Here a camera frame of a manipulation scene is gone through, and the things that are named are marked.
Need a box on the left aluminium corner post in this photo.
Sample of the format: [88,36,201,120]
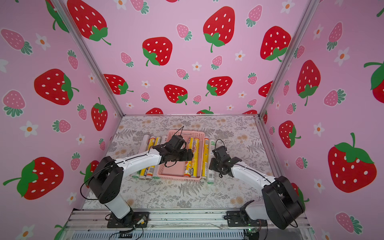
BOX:
[52,0,125,118]

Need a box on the pink perforated plastic basket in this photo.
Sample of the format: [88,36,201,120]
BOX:
[157,130,205,182]

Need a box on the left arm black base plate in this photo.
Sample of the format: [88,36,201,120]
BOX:
[105,212,150,228]

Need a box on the white green plastic wrap roll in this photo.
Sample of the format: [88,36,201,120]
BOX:
[207,139,216,185]

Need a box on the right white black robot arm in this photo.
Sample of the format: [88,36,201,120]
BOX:
[209,146,305,230]

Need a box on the aluminium rail frame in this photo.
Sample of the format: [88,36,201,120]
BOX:
[56,209,316,240]

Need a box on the aluminium corner post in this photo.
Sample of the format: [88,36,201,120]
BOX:
[259,0,320,120]
[52,0,125,118]

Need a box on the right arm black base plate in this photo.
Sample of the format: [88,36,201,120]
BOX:
[223,211,268,228]

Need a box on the floral patterned table mat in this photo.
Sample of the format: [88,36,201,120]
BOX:
[107,115,273,209]

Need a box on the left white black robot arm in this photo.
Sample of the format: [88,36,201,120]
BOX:
[88,135,194,224]

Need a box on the right aluminium corner post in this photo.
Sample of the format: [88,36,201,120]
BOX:
[259,0,320,120]

